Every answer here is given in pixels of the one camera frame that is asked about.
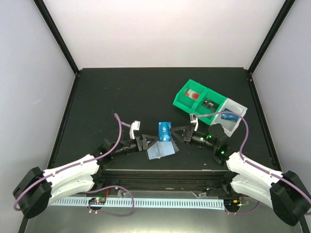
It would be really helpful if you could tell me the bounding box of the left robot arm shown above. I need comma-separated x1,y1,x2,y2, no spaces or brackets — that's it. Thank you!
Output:
13,132,158,219

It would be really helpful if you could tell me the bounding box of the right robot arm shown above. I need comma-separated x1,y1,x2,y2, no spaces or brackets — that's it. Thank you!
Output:
170,124,311,226

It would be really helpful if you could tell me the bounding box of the dark card in bin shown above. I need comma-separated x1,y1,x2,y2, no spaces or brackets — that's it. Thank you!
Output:
202,98,219,112

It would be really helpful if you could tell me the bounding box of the red card in bin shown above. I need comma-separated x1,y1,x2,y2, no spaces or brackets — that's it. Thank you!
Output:
185,89,200,101

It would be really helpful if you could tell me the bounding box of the blue card in white bin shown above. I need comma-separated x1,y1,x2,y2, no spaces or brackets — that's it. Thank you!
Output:
221,108,240,122

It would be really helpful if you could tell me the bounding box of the green plastic bin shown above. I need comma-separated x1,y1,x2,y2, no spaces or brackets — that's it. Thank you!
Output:
173,79,207,114
191,88,227,115

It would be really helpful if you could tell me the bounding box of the white plastic bin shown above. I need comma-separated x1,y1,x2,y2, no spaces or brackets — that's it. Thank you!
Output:
211,98,248,137

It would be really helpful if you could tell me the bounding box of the left controller board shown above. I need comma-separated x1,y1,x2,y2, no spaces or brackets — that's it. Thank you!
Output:
88,197,106,205

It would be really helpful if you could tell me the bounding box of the controller board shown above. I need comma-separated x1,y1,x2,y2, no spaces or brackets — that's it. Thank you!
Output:
224,199,250,210
88,197,106,205

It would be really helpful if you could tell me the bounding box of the right controller board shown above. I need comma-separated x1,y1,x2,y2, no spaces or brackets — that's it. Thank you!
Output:
224,199,250,210

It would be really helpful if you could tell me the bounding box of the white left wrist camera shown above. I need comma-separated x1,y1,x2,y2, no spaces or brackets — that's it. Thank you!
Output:
129,120,140,139

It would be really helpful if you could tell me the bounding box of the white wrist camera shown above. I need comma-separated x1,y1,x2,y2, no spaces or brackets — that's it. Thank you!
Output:
190,114,199,131
129,120,140,139

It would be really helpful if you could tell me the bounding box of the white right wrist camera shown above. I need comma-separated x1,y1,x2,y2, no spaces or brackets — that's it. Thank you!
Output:
190,114,199,131

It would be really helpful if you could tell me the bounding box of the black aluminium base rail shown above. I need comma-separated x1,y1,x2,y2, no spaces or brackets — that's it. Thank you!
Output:
93,169,237,197

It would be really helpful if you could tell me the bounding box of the white slotted cable duct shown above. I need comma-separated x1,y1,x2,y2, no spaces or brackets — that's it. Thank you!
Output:
51,197,225,210

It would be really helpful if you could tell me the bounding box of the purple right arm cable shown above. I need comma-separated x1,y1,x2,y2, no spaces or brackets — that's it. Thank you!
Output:
194,111,311,202

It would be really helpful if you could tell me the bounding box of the black corner frame post right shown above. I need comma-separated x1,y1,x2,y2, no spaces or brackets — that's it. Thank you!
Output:
248,0,295,75

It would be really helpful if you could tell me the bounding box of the black corner frame post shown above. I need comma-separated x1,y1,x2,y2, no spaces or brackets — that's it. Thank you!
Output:
248,0,295,75
33,0,80,75

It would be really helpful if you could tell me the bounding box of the black corner frame post left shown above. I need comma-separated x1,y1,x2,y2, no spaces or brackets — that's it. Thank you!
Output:
33,0,80,75

